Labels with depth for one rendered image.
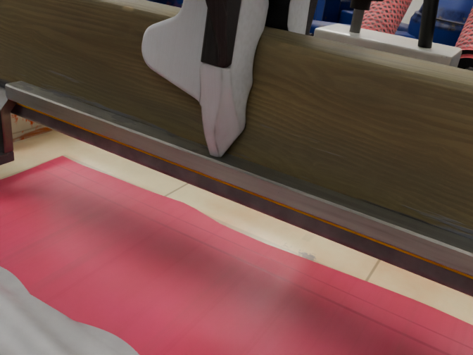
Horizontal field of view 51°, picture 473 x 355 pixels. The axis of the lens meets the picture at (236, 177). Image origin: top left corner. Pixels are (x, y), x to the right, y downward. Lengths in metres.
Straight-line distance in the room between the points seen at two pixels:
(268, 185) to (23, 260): 0.16
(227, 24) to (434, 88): 0.09
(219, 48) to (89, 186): 0.22
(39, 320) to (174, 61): 0.15
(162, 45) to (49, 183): 0.19
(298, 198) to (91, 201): 0.19
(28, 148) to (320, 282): 0.28
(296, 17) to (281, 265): 0.16
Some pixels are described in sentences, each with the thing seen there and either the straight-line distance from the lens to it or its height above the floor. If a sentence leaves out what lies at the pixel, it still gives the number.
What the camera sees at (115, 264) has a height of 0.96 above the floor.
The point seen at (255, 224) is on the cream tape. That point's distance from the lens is 0.37.
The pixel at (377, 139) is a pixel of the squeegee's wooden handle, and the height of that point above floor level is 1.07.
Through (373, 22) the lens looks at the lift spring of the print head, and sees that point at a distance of 0.66.
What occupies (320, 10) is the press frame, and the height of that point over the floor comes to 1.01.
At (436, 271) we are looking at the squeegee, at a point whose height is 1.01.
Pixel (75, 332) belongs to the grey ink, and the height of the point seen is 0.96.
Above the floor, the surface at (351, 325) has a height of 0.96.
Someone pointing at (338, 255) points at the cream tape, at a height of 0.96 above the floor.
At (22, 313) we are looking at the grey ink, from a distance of 0.28.
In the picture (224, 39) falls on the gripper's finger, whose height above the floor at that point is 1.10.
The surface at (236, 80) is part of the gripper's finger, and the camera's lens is 0.23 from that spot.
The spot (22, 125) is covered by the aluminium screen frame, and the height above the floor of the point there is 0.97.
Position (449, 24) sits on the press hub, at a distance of 0.95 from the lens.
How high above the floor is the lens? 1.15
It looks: 26 degrees down
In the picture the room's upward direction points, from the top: 7 degrees clockwise
